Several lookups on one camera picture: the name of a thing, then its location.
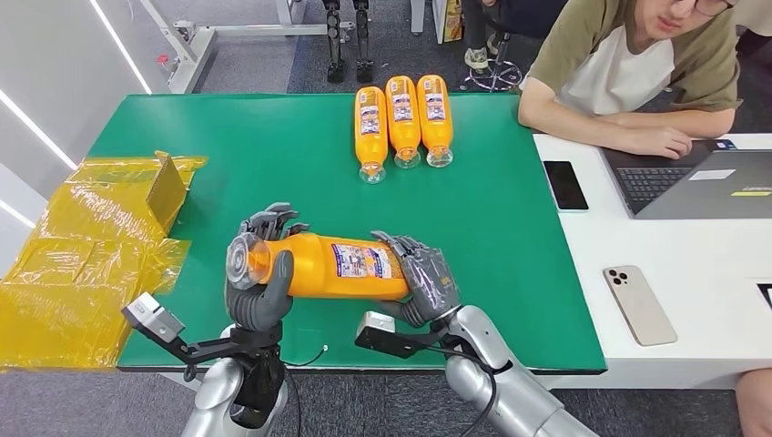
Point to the orange bottle clear cap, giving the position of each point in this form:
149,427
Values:
434,114
402,117
370,130

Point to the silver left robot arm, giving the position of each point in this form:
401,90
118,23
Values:
211,398

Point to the beige smartphone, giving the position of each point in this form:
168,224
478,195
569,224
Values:
639,307

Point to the orange printed package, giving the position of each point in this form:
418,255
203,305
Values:
453,21

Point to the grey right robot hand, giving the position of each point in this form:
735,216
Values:
431,283

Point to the grey laptop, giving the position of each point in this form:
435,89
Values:
693,198

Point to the yellow film wrapped cardboard box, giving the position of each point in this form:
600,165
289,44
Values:
72,253

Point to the person's leg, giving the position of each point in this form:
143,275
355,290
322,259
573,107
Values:
757,404

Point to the black flat device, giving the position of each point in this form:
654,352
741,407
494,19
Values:
766,295

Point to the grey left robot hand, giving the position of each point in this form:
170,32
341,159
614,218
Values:
256,310

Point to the black robot leg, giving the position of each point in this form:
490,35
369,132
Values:
363,48
335,48

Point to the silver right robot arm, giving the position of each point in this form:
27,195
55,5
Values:
519,398

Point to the chrome office chair base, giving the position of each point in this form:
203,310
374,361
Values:
494,75

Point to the black smartphone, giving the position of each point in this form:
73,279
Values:
565,184

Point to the orange detergent bottle blue label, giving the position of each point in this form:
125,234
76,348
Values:
313,265

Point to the person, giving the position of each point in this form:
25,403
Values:
603,72
476,58

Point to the white metal stand frame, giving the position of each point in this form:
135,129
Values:
199,51

